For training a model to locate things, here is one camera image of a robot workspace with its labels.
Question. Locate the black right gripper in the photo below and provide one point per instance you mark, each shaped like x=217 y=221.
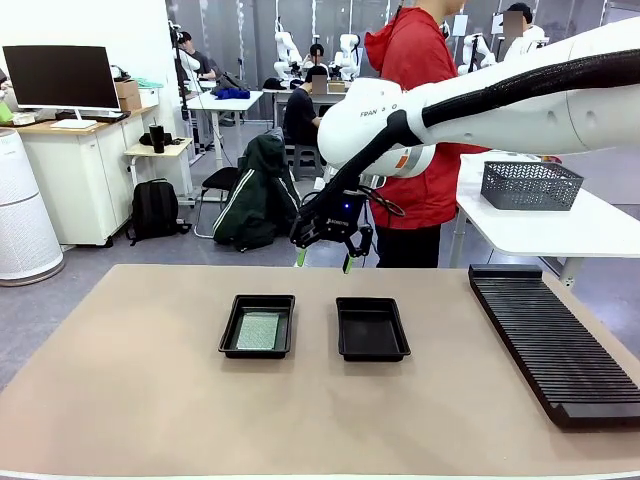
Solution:
x=340 y=212

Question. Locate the black ESD tray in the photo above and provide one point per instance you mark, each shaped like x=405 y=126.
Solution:
x=370 y=332
x=230 y=345

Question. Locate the green circuit board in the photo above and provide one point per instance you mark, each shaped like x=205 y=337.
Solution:
x=257 y=331

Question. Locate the dark green jacket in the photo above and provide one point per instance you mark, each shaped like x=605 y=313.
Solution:
x=260 y=200

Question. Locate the grey plastic stool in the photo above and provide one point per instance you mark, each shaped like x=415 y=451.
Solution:
x=305 y=162

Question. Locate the black chair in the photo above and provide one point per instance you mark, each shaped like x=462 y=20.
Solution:
x=220 y=179

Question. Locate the seated person in black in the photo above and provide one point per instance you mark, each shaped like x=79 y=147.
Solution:
x=300 y=110

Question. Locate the black backpack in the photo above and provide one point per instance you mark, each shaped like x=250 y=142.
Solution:
x=155 y=210

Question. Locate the white background table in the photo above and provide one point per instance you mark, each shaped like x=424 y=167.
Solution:
x=225 y=102

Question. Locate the blue cloth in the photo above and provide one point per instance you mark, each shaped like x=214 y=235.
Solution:
x=232 y=93

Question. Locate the small wooden side table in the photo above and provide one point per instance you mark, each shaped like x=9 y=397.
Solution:
x=165 y=150

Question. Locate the black tumbler with straw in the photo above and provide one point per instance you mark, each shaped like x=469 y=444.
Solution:
x=157 y=140

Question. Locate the grey plastic basket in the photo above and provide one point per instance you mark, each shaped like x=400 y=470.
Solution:
x=530 y=190

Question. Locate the person in red jacket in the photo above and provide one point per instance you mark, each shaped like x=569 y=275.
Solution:
x=415 y=50

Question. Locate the white side table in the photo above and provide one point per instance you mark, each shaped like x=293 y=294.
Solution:
x=550 y=230

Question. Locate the seated person with dark shirt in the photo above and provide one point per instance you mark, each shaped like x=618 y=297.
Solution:
x=200 y=62

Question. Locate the black slotted board rack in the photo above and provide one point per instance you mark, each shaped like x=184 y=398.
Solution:
x=550 y=345

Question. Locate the cardboard box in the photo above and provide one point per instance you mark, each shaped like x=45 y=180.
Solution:
x=127 y=95

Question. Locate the black keyboard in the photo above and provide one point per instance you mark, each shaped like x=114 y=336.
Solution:
x=100 y=117

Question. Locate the white cabinet with wooden top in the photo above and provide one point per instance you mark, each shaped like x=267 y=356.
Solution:
x=75 y=175

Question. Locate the person in white jacket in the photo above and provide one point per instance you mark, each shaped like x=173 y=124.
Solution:
x=525 y=42

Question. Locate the black computer monitor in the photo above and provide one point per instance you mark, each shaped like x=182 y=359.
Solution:
x=60 y=75

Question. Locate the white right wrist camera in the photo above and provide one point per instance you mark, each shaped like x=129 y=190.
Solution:
x=374 y=182

